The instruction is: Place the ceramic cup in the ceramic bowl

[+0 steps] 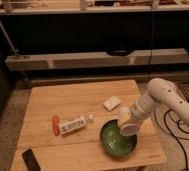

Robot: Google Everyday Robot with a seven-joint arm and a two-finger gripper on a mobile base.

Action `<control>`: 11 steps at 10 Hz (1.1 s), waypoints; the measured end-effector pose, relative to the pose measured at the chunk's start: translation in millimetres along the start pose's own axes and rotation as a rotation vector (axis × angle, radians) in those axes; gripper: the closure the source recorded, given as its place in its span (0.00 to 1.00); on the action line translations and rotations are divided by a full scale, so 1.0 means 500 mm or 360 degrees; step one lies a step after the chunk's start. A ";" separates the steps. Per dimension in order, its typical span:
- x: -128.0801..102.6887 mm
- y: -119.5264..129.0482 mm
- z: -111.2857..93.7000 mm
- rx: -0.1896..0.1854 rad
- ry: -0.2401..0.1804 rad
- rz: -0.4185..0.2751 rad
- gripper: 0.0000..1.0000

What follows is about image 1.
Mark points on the white sponge block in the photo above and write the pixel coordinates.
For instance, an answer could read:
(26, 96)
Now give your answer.
(111, 103)

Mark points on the black remote control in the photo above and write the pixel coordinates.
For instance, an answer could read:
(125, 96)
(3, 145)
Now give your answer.
(30, 160)

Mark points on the white plastic bottle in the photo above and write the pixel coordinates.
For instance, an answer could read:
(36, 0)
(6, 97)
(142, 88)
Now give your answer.
(75, 124)

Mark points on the metal tripod leg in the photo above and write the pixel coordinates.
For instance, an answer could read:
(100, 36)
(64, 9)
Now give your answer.
(17, 55)

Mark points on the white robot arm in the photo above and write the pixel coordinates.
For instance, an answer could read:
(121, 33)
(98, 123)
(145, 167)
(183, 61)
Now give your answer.
(158, 91)

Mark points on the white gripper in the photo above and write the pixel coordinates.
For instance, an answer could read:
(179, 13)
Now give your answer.
(127, 123)

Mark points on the orange carrot toy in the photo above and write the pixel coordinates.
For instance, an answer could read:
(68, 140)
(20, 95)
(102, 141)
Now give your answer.
(55, 125)

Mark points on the grey shelf unit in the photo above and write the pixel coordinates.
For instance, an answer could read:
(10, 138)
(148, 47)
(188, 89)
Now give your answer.
(74, 39)

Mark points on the green ceramic bowl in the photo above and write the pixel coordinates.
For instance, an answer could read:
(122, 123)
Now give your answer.
(113, 143)

